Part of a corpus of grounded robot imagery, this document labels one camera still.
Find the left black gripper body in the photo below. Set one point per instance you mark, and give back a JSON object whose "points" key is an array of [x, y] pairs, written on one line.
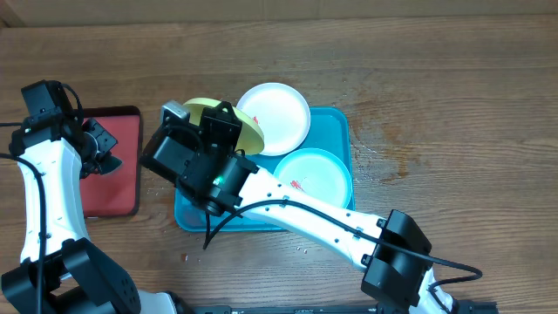
{"points": [[102, 141]]}

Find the yellow-green plate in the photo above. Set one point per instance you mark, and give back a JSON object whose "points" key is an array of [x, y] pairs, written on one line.
{"points": [[251, 138]]}

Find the white plate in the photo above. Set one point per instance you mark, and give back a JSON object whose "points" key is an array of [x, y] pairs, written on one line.
{"points": [[282, 113]]}

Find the light blue plate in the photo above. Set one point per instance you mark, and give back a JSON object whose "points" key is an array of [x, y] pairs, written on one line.
{"points": [[317, 173]]}

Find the green scouring sponge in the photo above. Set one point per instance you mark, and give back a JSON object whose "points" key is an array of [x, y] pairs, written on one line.
{"points": [[108, 164]]}

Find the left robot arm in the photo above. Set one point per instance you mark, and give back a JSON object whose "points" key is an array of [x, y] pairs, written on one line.
{"points": [[61, 270]]}

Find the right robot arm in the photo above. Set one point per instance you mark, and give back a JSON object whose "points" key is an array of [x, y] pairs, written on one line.
{"points": [[392, 253]]}

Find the dark tray with red liquid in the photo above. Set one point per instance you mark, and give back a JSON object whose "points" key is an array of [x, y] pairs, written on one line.
{"points": [[116, 193]]}

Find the teal plastic tray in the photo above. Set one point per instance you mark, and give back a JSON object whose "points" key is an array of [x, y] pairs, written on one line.
{"points": [[329, 131]]}

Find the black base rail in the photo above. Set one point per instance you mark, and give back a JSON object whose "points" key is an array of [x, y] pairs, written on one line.
{"points": [[465, 307]]}

